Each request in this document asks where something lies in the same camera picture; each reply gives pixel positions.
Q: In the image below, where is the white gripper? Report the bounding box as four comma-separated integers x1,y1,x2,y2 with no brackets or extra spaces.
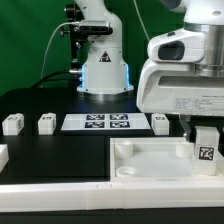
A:
136,59,224,141

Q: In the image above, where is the white square tabletop part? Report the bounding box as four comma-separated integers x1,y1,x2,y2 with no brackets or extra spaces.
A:
110,137,224,182

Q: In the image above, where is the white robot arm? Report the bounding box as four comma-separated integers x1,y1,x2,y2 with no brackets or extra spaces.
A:
74,0,224,116

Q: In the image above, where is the white marker plate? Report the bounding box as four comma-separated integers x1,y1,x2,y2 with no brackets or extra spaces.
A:
62,113,150,131

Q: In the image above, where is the white left fence piece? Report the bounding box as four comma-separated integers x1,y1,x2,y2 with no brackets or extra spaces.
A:
0,144,9,172

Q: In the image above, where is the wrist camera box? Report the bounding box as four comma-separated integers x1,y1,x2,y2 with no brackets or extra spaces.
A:
147,28,206,63

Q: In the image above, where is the black cable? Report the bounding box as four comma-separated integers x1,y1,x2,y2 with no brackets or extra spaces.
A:
31,70,81,89

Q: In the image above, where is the white front fence wall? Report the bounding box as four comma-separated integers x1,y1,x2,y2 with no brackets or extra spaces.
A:
0,180,224,212

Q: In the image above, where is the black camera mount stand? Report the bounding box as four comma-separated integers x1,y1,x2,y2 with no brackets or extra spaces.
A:
59,3,88,88

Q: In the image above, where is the white cable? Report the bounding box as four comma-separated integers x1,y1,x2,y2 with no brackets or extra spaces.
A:
40,21,80,81

